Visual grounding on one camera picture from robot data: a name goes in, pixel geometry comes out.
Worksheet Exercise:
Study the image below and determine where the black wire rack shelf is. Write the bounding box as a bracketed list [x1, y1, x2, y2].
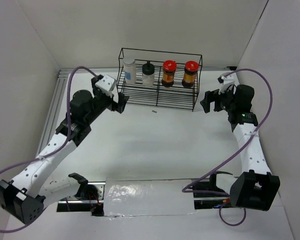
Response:
[117, 47, 203, 111]

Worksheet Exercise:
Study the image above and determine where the silver lid blue label jar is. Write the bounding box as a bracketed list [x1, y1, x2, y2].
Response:
[123, 57, 137, 84]

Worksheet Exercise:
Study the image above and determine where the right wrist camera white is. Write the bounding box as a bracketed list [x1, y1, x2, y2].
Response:
[217, 73, 235, 95]

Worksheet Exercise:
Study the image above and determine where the red lid sauce jar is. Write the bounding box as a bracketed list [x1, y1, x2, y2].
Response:
[182, 60, 199, 89]
[161, 60, 177, 88]

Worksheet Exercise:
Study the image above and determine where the black cap spice bottle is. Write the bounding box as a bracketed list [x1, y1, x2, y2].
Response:
[142, 61, 155, 87]

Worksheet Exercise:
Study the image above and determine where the purple cable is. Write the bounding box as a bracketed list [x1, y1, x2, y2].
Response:
[181, 68, 274, 227]
[0, 65, 101, 234]

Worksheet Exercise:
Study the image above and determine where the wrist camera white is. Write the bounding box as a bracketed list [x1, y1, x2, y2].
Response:
[94, 74, 117, 97]
[217, 73, 235, 95]

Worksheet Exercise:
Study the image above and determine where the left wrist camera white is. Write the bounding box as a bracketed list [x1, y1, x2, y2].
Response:
[94, 74, 117, 97]

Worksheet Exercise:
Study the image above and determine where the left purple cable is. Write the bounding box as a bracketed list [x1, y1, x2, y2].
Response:
[0, 65, 101, 234]

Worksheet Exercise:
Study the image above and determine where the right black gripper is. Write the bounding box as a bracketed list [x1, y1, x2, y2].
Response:
[200, 85, 238, 113]

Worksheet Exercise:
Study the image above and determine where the reflective foil sheet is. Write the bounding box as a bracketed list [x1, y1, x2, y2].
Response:
[103, 179, 196, 217]

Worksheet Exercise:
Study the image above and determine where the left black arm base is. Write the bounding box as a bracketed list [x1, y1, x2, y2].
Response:
[56, 173, 106, 217]

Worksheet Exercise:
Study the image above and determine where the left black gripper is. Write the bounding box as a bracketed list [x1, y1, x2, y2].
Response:
[86, 79, 129, 124]

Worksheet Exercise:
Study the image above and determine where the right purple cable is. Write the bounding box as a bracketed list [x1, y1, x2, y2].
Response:
[181, 68, 274, 227]

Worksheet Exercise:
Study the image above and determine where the aluminium extrusion frame rail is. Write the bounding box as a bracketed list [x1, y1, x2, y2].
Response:
[36, 67, 230, 154]

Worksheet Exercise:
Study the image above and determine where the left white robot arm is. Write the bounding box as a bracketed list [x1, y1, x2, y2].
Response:
[0, 75, 129, 225]

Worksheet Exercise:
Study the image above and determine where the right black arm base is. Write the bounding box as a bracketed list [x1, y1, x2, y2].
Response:
[190, 171, 229, 210]

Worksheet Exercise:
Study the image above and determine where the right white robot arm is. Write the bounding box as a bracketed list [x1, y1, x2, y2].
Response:
[200, 84, 280, 211]

